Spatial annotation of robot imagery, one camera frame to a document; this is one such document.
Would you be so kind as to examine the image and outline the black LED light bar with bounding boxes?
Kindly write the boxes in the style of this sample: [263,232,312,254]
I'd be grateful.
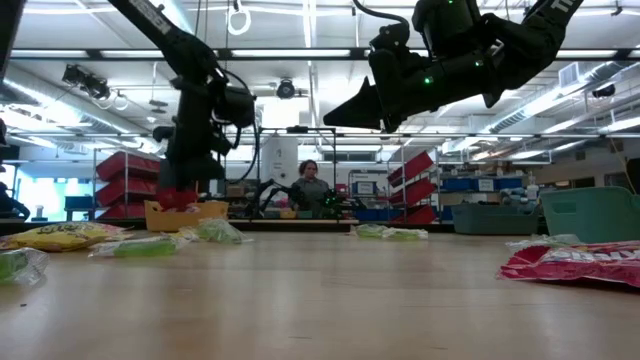
[9,47,640,62]

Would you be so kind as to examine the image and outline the white pillar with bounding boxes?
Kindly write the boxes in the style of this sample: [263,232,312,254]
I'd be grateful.
[261,137,300,189]

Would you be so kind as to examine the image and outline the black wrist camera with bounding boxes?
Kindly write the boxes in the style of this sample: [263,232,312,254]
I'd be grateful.
[212,84,257,130]
[412,0,484,56]

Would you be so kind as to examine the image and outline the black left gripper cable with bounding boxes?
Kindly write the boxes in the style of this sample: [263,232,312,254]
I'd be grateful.
[219,67,261,184]

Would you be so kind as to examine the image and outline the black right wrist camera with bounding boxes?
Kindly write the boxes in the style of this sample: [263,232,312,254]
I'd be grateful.
[412,0,484,56]

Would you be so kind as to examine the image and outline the white cable loop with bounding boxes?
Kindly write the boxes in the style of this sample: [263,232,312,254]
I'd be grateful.
[227,4,252,37]

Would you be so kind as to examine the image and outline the clear green candy pack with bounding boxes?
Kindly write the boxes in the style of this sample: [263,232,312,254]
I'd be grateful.
[352,223,430,242]
[88,232,194,259]
[193,218,253,246]
[0,247,50,287]
[504,233,584,253]

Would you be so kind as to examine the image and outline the red storage bin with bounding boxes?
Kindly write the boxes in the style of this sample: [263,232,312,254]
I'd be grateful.
[397,177,438,207]
[404,203,438,227]
[96,151,161,184]
[386,150,435,187]
[102,201,146,220]
[96,175,160,208]

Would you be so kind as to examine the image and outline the person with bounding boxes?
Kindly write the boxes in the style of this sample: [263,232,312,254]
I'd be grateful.
[291,159,332,211]

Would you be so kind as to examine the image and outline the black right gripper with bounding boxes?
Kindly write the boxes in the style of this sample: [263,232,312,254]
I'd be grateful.
[323,24,501,134]

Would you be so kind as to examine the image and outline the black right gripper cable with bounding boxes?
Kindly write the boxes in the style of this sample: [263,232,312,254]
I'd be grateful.
[351,0,411,29]

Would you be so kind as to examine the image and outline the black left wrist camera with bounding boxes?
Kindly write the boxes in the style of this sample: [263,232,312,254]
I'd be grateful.
[212,84,257,130]

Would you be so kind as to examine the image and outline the light teal plastic bin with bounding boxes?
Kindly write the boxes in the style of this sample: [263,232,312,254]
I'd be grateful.
[539,186,640,245]

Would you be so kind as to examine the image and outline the yellow candy pack purple edge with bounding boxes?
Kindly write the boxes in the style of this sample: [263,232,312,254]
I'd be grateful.
[0,221,129,253]

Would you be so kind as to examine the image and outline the wooden work table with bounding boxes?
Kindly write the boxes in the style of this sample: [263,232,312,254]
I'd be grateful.
[29,218,361,234]

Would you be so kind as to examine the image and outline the orange plastic bin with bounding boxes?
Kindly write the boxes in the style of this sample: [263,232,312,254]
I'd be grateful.
[143,199,230,234]

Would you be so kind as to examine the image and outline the blue storage crates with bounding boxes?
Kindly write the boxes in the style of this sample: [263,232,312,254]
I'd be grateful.
[439,175,524,195]

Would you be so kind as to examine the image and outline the red Skittles candy pack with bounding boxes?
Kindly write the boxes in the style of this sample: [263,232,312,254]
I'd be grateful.
[158,186,202,212]
[497,241,640,290]

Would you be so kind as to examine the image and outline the black hanging camera cluster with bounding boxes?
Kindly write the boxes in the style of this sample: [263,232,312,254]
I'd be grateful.
[61,63,112,101]

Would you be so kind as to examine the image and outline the round black hanging camera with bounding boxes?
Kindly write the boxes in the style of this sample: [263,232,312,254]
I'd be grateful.
[275,78,298,100]

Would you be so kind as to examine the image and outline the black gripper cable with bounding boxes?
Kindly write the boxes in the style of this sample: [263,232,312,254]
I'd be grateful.
[219,67,261,184]
[351,0,411,29]

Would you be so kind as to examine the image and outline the dark teal plastic bin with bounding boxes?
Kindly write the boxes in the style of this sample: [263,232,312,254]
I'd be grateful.
[451,202,540,236]

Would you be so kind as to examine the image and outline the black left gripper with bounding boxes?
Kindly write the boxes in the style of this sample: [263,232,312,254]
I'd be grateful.
[152,74,226,194]

